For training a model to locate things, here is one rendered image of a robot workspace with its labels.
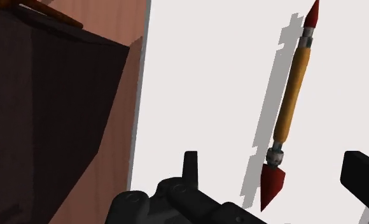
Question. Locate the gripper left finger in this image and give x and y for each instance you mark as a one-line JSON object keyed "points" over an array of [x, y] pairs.
{"points": [[184, 198]]}

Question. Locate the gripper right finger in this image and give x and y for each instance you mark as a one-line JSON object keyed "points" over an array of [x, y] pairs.
{"points": [[363, 175]]}

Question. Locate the yellow tool with red tips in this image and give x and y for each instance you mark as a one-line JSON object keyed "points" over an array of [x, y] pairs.
{"points": [[291, 99]]}

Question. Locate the dark robot stand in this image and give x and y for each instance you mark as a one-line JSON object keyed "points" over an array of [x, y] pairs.
{"points": [[48, 118]]}

